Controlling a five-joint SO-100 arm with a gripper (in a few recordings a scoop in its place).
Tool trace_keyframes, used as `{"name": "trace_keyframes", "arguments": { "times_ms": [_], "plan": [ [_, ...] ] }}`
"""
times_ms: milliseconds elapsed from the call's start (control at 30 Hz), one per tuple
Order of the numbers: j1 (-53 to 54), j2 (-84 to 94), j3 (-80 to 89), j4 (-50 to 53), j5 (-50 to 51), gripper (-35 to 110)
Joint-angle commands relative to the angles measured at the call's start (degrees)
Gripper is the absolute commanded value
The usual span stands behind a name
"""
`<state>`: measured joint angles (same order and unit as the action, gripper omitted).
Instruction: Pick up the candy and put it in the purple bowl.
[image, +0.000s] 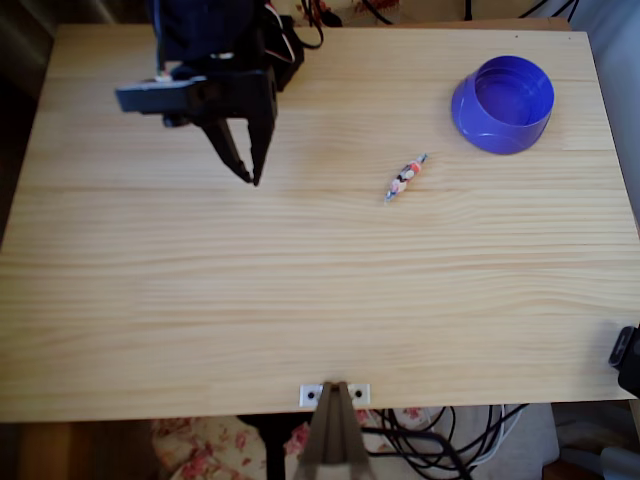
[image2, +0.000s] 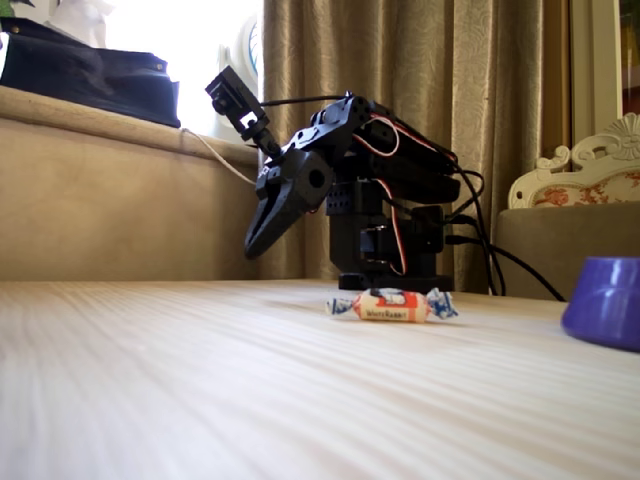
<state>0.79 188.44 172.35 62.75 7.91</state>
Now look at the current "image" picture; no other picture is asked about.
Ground colourful candy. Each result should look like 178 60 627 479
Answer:
383 152 429 205

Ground purple plastic bowl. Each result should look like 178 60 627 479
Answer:
450 54 556 156

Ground black stand leg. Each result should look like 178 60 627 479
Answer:
236 413 312 480

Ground floral patterned cushion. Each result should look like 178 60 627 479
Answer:
151 407 426 480

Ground black webcam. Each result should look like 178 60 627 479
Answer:
607 323 640 401

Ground grey white fabric bundle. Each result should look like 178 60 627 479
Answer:
499 402 640 480

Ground red white servo wires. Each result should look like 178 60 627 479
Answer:
260 0 297 65

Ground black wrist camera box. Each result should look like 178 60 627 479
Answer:
115 76 207 129

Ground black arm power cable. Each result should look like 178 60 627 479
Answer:
294 0 327 51

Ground black arm usb cable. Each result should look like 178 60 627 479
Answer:
359 0 396 26

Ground silver metal mounting bracket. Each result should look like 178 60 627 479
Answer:
298 382 372 408

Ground black floor cable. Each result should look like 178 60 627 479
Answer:
360 404 531 480

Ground white floor cable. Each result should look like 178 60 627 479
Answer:
464 403 526 469

